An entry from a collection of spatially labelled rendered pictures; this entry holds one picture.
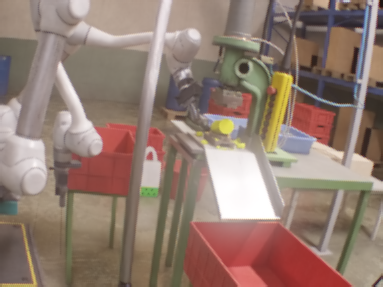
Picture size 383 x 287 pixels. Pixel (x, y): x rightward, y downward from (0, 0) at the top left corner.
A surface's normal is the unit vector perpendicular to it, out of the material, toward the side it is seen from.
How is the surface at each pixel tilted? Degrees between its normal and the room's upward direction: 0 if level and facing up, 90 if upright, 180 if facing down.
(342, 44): 90
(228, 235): 90
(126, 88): 90
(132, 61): 90
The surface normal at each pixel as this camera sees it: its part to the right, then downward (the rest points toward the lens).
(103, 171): 0.26, 0.25
